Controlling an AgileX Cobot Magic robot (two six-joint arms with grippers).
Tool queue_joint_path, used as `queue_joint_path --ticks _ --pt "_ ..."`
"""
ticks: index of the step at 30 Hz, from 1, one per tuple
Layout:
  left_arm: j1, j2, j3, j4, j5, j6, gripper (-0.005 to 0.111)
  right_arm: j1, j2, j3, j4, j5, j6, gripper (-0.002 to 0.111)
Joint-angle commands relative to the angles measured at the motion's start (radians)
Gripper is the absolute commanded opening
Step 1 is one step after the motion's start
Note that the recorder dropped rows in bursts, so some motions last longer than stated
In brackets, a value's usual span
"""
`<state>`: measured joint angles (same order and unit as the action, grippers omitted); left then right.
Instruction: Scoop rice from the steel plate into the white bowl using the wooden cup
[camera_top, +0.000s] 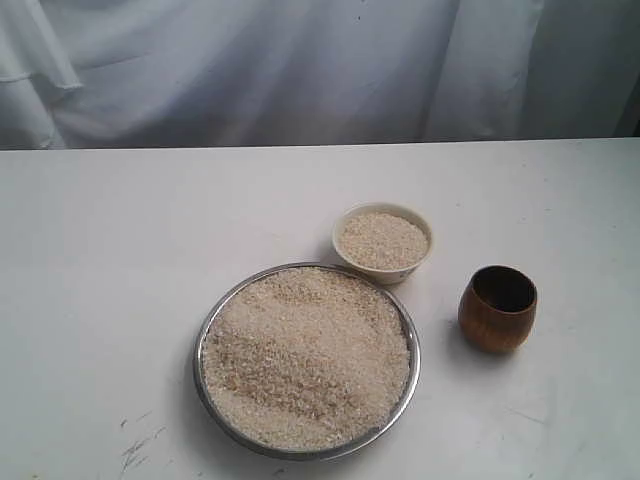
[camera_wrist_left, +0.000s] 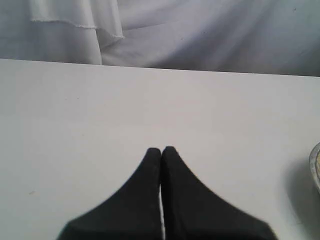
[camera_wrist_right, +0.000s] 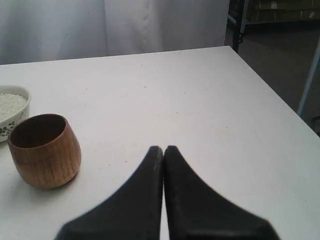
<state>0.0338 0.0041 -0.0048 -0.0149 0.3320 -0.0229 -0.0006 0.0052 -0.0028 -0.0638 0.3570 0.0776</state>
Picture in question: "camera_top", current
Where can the brown wooden cup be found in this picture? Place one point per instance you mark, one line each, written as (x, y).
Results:
(497, 309)

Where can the round steel tray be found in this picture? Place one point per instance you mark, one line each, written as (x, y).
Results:
(409, 335)

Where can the beige granular contents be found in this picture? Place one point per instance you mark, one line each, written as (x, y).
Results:
(382, 241)

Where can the cream ceramic bowl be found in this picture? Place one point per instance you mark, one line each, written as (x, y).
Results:
(390, 277)

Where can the greenish-grey granular food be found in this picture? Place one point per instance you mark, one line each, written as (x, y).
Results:
(306, 359)

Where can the white cloth backdrop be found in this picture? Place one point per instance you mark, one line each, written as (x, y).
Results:
(126, 74)

